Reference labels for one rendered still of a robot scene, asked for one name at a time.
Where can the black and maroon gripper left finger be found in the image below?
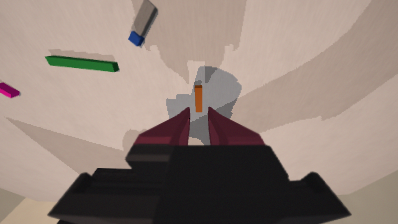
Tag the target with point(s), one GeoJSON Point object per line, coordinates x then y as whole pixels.
{"type": "Point", "coordinates": [168, 132]}

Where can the green rod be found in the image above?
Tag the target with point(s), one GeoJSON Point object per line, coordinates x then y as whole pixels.
{"type": "Point", "coordinates": [82, 63]}

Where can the grey rod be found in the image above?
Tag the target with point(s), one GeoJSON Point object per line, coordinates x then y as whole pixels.
{"type": "Point", "coordinates": [144, 18]}

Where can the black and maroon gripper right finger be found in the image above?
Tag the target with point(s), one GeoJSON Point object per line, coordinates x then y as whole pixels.
{"type": "Point", "coordinates": [229, 131]}

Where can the magenta rod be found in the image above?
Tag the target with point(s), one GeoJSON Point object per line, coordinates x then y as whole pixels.
{"type": "Point", "coordinates": [8, 90]}

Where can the orange rod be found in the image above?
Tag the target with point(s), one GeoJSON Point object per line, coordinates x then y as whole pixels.
{"type": "Point", "coordinates": [198, 98]}

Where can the small blue cube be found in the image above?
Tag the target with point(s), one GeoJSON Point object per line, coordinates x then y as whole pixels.
{"type": "Point", "coordinates": [136, 39]}

